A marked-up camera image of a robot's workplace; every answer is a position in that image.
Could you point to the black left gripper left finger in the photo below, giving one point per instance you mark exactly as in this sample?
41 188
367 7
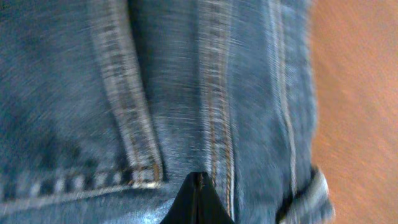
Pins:
184 209

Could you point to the dark blue jeans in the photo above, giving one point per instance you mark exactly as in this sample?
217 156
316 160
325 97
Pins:
107 106

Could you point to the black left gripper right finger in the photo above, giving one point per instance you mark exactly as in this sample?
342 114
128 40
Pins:
210 210

